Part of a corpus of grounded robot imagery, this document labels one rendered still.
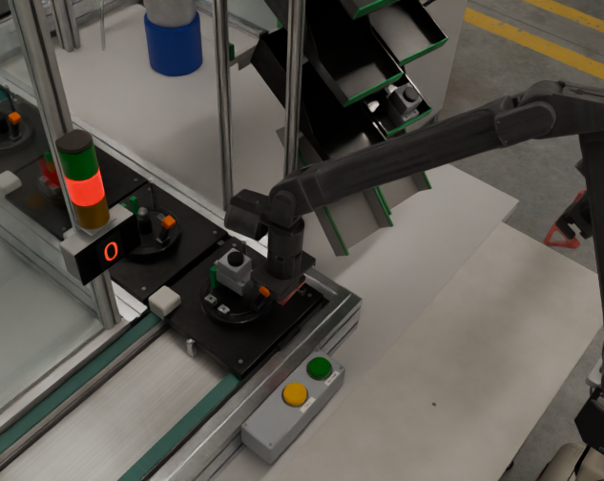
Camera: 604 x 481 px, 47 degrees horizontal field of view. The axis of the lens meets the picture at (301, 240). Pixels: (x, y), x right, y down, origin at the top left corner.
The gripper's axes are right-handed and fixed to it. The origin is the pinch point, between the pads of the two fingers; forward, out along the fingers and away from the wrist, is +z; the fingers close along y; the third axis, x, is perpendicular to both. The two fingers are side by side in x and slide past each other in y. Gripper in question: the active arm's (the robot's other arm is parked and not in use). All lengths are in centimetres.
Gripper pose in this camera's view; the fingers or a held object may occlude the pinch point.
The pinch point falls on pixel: (281, 300)
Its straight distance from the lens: 124.4
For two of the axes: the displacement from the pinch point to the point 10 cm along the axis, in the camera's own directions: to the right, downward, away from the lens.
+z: -0.7, 6.8, 7.3
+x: 7.8, 5.0, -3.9
